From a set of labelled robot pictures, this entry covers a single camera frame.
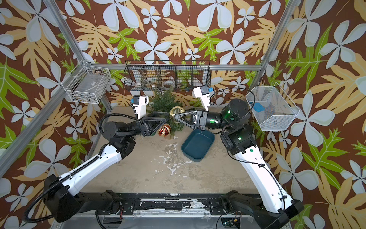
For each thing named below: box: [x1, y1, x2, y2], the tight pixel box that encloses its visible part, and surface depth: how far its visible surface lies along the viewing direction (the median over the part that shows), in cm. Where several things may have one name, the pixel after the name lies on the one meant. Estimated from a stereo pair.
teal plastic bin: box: [181, 128, 216, 163], surface depth 98 cm
